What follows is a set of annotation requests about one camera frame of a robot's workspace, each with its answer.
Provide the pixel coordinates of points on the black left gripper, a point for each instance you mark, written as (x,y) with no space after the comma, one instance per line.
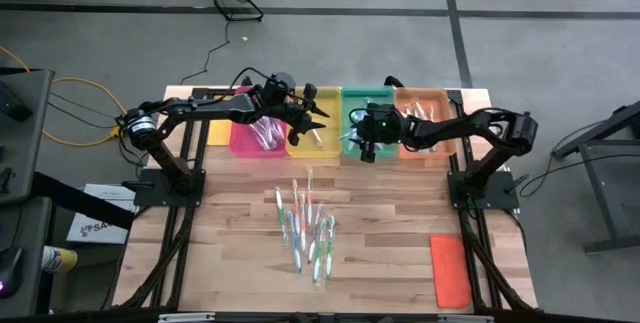
(285,105)

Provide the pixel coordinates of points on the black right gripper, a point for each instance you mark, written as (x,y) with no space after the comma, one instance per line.
(371,133)

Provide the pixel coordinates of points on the purple toothbrush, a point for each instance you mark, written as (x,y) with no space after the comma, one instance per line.
(315,234)
(260,135)
(275,145)
(276,129)
(265,134)
(270,132)

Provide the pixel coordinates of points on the green toothbrush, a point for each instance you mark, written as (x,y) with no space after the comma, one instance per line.
(418,110)
(319,252)
(424,109)
(431,111)
(329,245)
(282,217)
(405,113)
(411,111)

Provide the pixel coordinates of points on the orange toothbrush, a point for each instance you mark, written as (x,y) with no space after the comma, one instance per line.
(302,224)
(296,205)
(317,139)
(309,195)

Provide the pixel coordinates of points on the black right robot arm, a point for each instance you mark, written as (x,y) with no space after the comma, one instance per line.
(450,125)

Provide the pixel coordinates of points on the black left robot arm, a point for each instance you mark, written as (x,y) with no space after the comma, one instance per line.
(210,108)

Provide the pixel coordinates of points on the yellow plastic bin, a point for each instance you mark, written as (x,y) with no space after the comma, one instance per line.
(330,148)

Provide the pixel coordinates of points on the teal plastic bin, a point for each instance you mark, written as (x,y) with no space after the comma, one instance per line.
(352,94)

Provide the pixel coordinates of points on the pink plastic bin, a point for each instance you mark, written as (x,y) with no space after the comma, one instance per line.
(240,148)

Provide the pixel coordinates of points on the orange plastic bin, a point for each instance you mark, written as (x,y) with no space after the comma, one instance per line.
(440,100)

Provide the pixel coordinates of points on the yellow flat lid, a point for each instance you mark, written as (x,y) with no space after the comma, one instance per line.
(219,135)

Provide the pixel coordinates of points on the orange flat lid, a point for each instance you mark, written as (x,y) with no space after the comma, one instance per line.
(450,273)

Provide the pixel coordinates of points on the white cardboard box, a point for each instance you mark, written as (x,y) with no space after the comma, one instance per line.
(100,233)

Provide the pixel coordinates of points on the black diagonal desk leg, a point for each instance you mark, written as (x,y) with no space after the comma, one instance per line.
(75,200)

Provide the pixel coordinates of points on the dark grey desk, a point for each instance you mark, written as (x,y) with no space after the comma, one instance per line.
(27,288)
(30,153)

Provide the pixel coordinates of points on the white and yellow can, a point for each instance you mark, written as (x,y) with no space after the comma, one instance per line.
(60,259)

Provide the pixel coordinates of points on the black computer mouse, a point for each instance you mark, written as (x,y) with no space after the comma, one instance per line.
(10,270)

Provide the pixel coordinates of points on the black aluminium rig frame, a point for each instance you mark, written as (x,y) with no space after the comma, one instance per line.
(456,100)
(200,91)

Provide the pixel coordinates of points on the black table-level camera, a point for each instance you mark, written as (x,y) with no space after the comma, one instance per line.
(326,318)

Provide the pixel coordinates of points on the black rig frame bar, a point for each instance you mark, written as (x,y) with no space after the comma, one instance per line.
(275,320)

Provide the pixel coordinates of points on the silver bracket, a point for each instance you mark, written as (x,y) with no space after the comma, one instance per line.
(465,319)
(185,318)

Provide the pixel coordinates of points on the black desk frame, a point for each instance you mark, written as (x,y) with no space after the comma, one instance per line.
(601,203)

